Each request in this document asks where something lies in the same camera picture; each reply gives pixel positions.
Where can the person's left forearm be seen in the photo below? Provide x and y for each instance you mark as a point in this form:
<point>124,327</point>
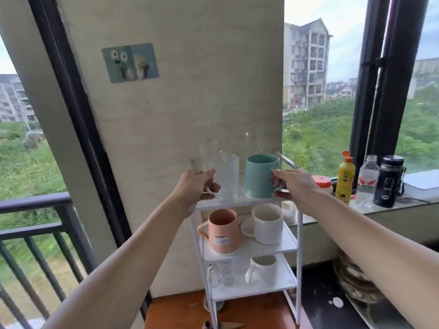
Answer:
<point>113,274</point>

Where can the black window frame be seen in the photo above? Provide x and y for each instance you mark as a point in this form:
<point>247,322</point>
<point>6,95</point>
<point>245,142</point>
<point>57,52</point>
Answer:
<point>394,82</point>

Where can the stack of bowls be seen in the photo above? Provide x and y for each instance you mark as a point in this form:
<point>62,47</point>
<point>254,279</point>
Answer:
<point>356,282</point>

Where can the yellow bottle with orange cap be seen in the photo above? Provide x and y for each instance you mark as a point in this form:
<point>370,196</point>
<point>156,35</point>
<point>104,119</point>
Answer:
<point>344,181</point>

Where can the clear drinking glass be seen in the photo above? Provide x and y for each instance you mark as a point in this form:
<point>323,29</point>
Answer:
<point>205,162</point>

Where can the tall white ceramic mug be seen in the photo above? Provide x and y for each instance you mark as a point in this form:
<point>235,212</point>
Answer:
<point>268,224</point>

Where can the round clear glass base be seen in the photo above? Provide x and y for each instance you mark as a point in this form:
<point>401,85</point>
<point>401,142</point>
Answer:
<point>213,304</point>

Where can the clear wine glass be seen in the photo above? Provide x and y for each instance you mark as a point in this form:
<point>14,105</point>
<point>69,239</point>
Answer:
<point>255,142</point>

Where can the container with orange lid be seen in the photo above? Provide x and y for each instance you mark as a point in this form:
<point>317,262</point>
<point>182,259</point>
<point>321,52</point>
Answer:
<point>321,182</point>

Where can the white metal shelf rack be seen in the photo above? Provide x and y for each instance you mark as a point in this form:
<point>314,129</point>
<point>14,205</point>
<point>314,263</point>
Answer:
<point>255,247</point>

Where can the ribbed clear glass cup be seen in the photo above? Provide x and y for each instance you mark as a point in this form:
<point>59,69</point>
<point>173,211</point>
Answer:
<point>229,178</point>

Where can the person's right hand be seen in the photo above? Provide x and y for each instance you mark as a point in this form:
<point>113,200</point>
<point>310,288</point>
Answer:
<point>300,188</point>

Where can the black balcony door frame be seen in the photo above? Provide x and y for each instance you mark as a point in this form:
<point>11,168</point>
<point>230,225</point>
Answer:
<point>79,109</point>

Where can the white bottle cap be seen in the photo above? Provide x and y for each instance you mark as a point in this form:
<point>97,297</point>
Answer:
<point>338,302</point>

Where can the cartoon sticker wall hook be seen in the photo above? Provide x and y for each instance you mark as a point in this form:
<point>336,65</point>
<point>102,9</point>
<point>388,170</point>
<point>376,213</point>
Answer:
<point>130,63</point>

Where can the person's right forearm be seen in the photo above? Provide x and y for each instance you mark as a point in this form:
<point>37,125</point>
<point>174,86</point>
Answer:
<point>377,243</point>

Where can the person's left hand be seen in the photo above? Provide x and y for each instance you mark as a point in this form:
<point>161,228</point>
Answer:
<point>190,191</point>

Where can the clear plastic water bottle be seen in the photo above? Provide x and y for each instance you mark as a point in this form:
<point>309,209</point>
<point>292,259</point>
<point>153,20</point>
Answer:
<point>366,183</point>

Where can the small white ceramic mug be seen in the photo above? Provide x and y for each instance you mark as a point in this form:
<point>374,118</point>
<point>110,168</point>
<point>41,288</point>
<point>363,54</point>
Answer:
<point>264,270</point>

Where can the black balcony railing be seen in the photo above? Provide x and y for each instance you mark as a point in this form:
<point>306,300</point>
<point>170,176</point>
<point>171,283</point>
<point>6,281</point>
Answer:
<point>34,202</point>

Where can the person's left thumb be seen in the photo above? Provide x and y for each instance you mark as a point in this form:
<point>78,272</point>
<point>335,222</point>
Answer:
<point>212,191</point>

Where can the teal ceramic mug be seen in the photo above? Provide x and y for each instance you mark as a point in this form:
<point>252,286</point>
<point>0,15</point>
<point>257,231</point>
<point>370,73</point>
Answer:
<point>259,178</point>

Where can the person's right thumb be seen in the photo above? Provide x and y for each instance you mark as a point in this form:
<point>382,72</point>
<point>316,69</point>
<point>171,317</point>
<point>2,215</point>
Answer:
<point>279,174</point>

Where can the grey apartment building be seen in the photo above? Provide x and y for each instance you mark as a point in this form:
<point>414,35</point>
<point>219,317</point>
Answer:
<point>307,65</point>

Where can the black thermos bottle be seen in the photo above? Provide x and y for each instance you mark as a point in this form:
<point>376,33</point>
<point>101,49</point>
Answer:
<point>387,184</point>

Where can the clear glass mug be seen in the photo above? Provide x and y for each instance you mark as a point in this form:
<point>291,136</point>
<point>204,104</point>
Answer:
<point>223,274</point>

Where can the pink mug with label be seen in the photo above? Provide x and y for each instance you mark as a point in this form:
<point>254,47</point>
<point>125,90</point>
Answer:
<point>223,232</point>

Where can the white saucer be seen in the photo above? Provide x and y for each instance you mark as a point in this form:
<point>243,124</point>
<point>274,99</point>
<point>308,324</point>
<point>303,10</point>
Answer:
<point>247,227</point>

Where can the white flat box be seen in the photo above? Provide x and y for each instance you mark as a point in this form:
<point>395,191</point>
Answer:
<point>423,183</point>

